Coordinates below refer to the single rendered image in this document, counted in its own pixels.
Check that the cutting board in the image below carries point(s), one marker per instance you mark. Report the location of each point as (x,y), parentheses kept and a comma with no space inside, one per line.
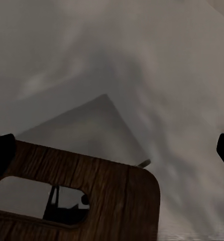
(124,199)

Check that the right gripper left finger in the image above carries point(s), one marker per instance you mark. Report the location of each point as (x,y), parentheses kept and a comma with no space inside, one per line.
(8,150)

